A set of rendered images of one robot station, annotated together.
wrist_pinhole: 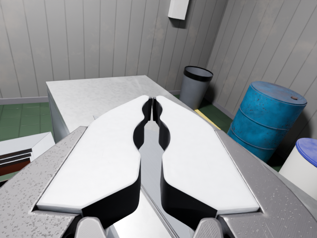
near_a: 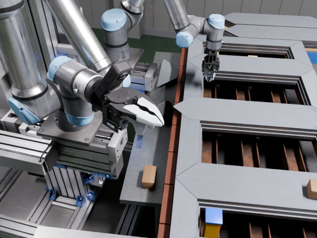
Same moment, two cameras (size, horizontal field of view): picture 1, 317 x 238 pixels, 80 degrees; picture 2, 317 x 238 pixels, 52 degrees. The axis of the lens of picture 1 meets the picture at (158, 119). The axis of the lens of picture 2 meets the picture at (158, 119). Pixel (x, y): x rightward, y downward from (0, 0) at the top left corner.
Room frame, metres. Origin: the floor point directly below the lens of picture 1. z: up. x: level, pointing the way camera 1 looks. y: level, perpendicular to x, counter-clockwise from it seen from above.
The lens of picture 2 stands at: (0.49, -0.33, 1.91)
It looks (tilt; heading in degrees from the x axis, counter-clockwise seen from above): 42 degrees down; 139
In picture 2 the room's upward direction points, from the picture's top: straight up
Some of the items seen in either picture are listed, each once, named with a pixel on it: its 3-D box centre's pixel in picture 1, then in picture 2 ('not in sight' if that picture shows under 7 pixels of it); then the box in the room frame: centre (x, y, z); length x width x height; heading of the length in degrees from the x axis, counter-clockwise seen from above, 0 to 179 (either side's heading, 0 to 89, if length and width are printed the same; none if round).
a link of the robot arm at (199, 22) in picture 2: not in sight; (193, 26); (-0.47, 0.73, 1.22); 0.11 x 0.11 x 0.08; 26
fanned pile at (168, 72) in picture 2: not in sight; (169, 72); (-0.82, 0.93, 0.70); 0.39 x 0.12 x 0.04; 132
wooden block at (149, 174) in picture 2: not in sight; (149, 177); (-0.24, 0.26, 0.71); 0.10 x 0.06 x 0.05; 133
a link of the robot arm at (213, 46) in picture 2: not in sight; (214, 43); (-0.38, 0.80, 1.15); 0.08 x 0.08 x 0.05
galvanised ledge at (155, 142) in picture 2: not in sight; (158, 110); (-0.61, 0.64, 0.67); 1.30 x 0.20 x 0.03; 132
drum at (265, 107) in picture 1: (259, 123); not in sight; (2.09, -1.23, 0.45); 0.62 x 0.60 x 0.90; 124
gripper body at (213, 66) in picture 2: not in sight; (212, 58); (-0.38, 0.79, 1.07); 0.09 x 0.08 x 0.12; 132
